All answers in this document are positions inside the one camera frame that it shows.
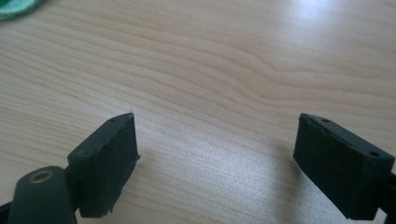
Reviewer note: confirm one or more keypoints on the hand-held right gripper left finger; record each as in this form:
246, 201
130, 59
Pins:
104, 168

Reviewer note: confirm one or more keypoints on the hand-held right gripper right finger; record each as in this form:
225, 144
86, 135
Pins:
339, 174

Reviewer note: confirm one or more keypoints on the green cloth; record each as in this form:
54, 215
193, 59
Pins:
15, 7

